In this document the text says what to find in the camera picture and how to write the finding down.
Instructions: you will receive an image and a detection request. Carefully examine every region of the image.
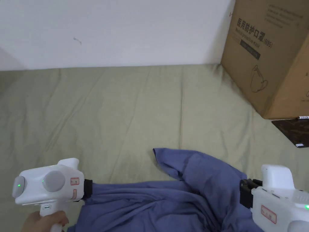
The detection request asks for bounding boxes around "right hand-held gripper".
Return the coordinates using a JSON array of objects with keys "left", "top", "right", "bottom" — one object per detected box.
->
[{"left": 240, "top": 164, "right": 309, "bottom": 232}]

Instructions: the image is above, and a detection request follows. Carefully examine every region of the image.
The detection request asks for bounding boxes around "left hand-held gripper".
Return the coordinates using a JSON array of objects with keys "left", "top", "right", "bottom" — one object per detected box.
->
[{"left": 12, "top": 158, "right": 93, "bottom": 232}]

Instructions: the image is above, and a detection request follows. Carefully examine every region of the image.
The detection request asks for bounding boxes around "blue shirt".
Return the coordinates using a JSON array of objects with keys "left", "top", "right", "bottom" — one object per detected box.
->
[{"left": 67, "top": 147, "right": 258, "bottom": 232}]

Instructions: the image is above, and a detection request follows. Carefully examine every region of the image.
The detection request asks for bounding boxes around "person's left hand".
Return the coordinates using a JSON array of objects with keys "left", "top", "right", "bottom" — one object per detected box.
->
[{"left": 21, "top": 210, "right": 69, "bottom": 232}]

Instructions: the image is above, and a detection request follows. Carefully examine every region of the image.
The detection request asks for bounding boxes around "dark patterned flat board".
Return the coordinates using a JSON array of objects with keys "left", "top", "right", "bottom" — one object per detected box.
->
[{"left": 271, "top": 118, "right": 309, "bottom": 149}]

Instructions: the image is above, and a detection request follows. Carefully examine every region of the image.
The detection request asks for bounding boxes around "bed with pale green sheet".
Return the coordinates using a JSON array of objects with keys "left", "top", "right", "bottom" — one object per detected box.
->
[{"left": 0, "top": 64, "right": 309, "bottom": 232}]

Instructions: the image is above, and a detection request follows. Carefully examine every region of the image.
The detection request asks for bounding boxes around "large brown cardboard carton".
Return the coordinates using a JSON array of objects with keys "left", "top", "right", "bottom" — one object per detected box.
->
[{"left": 221, "top": 0, "right": 309, "bottom": 120}]

